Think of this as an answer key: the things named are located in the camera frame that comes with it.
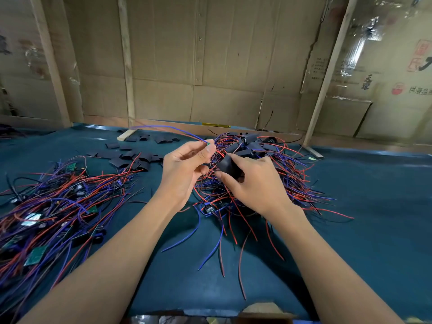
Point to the pile of unsleeved wired boards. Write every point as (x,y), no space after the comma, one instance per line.
(47,212)

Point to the thin wooden post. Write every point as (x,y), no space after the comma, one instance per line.
(126,64)

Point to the wooden ledge board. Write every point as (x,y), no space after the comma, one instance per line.
(364,141)

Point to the black sleeve piece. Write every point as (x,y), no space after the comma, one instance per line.
(226,165)

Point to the tan cardboard flap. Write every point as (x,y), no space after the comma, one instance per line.
(266,308)

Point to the yellow strip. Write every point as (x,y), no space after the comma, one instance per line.
(216,124)

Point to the clear plastic sheet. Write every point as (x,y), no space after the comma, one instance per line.
(354,50)

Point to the person's right hand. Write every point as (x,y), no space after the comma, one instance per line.
(260,189)

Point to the person's left forearm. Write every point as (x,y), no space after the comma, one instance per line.
(101,273)

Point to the person's right forearm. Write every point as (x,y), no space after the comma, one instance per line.
(331,280)

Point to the person's left hand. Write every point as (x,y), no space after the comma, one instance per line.
(182,172)

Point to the pile of sleeved wired boards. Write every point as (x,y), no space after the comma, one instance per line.
(304,178)

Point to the pale slanted wooden post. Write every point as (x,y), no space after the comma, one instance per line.
(327,70)

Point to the wide wooden post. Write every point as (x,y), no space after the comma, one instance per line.
(48,64)

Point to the pile of black sleeve pieces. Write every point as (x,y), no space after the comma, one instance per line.
(121,162)

